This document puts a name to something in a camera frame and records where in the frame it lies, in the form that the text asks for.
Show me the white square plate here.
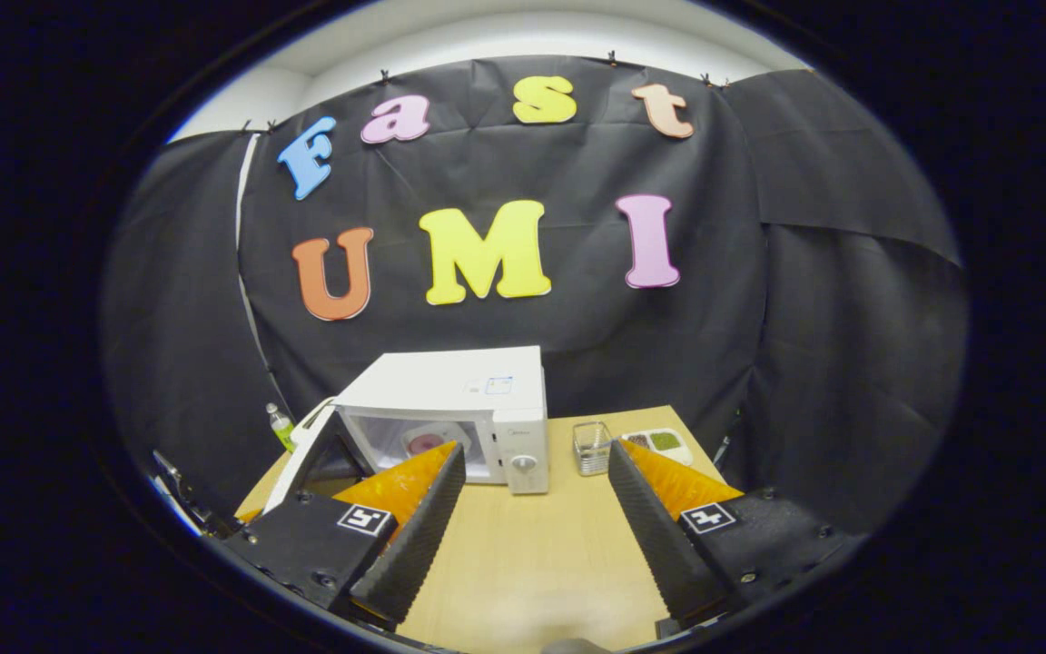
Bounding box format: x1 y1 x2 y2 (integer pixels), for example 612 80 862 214
400 421 474 460

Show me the black backdrop cloth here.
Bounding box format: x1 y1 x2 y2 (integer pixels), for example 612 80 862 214
101 56 969 537

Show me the metal wire basket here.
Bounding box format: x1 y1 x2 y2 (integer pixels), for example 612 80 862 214
573 421 612 477

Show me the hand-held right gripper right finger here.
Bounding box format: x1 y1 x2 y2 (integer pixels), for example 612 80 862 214
607 440 855 628

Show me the green drink bottle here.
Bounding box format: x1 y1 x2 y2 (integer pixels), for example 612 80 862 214
266 403 297 453

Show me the white divided grain dish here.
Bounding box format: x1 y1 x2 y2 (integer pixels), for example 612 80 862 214
621 428 695 467

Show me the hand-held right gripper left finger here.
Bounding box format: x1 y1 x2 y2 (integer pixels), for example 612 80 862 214
219 442 467 628

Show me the white microwave oven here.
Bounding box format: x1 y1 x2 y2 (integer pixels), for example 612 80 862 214
264 345 550 514

